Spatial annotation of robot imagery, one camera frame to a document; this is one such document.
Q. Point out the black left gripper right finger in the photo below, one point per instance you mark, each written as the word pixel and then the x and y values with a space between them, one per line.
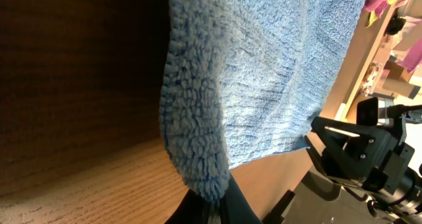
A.
pixel 234 208

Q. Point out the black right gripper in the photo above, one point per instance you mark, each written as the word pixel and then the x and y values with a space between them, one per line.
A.
pixel 369 159

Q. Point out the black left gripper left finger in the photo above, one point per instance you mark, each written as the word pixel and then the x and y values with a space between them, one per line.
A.
pixel 193 209

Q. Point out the blue microfiber cloth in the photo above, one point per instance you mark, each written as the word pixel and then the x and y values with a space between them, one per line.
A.
pixel 244 79

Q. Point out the crumpled green cloth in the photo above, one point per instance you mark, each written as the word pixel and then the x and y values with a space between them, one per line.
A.
pixel 373 17

